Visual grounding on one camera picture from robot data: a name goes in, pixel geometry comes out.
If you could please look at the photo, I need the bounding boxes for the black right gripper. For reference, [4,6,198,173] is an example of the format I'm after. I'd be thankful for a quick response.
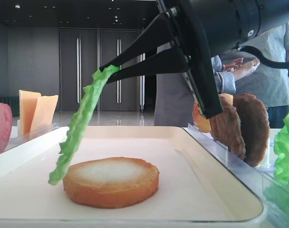
[100,0,223,119]

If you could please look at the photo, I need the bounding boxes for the green lettuce leaf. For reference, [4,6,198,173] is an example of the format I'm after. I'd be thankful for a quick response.
[48,65,120,185]
[264,113,289,212]

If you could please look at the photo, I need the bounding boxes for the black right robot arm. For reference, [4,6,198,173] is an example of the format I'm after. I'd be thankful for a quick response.
[108,0,289,118]

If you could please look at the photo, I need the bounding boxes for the inner brown meat patty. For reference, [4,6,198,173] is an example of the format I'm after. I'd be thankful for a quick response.
[209,94,246,160]

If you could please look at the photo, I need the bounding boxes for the inner yellow cheese slice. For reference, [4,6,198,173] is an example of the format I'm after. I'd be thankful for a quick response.
[30,95,58,132]

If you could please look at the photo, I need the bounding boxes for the flat bread slice on tray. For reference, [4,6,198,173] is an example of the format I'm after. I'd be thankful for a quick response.
[63,157,159,209]

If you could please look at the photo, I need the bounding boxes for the outer orange cheese slice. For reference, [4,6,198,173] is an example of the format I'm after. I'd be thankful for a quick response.
[19,90,41,135]

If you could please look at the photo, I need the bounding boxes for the person in grey apron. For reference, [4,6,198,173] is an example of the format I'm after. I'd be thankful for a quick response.
[154,45,237,128]

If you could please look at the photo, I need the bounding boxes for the inner golden bun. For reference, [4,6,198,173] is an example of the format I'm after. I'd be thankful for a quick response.
[192,93,233,133]

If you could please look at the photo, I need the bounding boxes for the dark double doors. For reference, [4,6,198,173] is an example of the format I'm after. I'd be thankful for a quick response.
[58,27,146,112]

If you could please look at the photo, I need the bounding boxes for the person in grey shirt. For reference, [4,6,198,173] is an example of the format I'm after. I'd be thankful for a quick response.
[235,22,289,129]

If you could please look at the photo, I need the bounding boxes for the black cable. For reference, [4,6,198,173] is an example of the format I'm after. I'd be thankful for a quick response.
[235,42,289,69]

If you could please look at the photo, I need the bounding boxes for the left long clear rail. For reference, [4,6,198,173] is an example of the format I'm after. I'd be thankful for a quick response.
[5,123,58,152]

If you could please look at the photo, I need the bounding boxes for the long clear rail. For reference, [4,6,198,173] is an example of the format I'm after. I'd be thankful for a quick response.
[5,123,58,152]
[184,124,289,228]

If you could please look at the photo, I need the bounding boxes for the right long clear rail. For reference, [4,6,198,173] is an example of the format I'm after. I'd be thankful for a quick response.
[184,124,289,228]

